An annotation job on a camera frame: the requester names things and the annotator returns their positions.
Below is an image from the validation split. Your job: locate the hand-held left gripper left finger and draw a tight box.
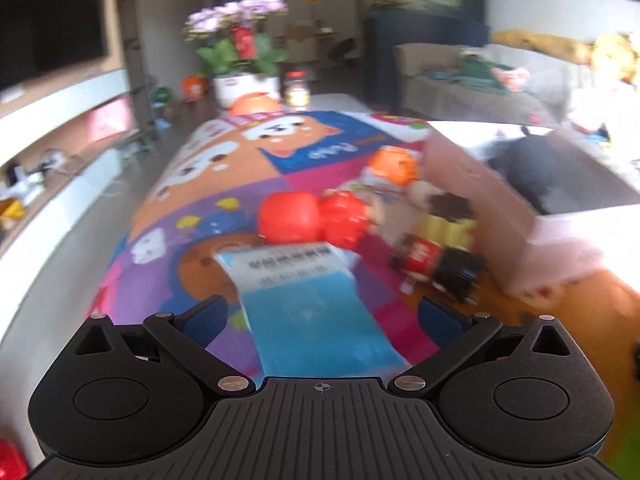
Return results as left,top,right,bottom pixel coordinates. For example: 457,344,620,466
74,295,254,395

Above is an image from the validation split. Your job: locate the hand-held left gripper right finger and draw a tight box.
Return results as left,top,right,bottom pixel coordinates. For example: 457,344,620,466
387,295,576,395

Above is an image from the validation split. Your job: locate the small cola bottle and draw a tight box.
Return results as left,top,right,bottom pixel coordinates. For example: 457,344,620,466
390,234,488,303

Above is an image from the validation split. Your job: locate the blue white tissue packet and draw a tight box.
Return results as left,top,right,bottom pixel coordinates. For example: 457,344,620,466
214,242,407,378

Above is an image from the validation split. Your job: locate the dark haired doll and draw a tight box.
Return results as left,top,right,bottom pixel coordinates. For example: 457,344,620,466
407,180,478,251

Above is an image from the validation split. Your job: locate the pink cardboard box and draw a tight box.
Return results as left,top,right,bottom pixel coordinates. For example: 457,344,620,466
424,121,640,296

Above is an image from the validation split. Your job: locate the smooth red toy doll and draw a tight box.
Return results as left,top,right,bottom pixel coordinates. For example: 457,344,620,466
257,192,321,245

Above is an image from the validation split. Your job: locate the ridged red toy figure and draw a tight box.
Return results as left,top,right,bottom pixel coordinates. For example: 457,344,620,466
319,191,372,250

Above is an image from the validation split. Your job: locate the orange pumpkin toy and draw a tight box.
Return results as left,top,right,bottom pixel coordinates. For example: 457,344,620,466
361,146,420,188

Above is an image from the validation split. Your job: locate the black plush toy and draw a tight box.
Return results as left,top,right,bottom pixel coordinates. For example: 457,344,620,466
487,127,628,213

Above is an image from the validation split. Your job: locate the colourful cartoon printed tablecloth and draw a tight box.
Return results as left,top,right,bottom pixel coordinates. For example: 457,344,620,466
92,109,640,480

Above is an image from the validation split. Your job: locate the white television cabinet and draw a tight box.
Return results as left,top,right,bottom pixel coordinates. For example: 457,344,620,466
0,67,143,261

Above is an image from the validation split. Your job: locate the pink paper bag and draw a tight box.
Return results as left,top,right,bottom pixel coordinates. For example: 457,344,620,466
90,97,136,143

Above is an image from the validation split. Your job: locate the orange bowl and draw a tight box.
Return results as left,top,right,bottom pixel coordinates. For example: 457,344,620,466
229,92,283,116

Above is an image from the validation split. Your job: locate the grey sofa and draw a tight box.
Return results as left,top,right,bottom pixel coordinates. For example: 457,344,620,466
395,42,640,161

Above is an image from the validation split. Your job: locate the orange box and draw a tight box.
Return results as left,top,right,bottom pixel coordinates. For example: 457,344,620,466
182,76,208,101

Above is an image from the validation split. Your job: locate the red object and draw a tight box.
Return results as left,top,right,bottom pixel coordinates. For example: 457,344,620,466
0,439,27,480

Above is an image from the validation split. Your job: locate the clear jar with red lid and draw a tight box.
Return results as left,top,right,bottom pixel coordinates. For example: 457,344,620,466
283,71,312,111

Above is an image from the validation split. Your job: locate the green cloth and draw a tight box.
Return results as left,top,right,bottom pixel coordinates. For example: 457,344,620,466
432,52,506,93

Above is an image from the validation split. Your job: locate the pink floral pillow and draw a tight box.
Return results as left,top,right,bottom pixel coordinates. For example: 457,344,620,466
492,66,531,92

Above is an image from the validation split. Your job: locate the pink orchid in white pot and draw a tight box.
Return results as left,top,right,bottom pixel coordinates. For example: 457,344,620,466
182,0,291,111

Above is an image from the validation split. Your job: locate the dark fish tank cabinet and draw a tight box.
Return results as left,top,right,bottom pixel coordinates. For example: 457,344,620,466
365,0,486,111

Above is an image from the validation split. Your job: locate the beige dining chair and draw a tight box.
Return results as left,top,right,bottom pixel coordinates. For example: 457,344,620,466
285,22,321,66

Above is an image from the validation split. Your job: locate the yellow cushion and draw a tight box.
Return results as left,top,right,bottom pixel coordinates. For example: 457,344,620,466
492,30,593,65

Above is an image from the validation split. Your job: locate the yellow plush toy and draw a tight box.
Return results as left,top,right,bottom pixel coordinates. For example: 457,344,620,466
595,32,640,83

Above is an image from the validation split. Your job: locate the black television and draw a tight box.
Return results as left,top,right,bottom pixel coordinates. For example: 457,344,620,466
0,0,110,93

